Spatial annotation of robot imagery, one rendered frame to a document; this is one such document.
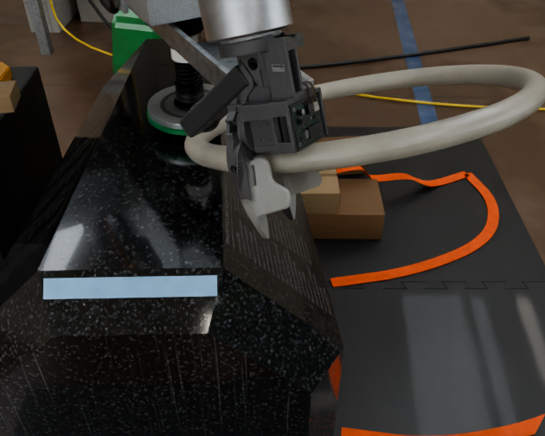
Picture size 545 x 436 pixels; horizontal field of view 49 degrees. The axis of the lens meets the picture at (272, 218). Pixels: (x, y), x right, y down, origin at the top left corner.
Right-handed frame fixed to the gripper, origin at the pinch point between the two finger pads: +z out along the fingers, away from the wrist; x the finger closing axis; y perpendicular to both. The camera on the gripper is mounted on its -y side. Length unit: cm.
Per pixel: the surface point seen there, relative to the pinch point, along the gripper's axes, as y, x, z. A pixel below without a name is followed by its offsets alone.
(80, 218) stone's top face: -62, 18, 10
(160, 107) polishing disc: -67, 53, -5
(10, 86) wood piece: -119, 49, -16
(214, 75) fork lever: -34, 36, -13
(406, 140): 15.8, 3.8, -7.4
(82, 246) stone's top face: -56, 13, 13
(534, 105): 24.9, 18.8, -6.8
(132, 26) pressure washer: -183, 162, -27
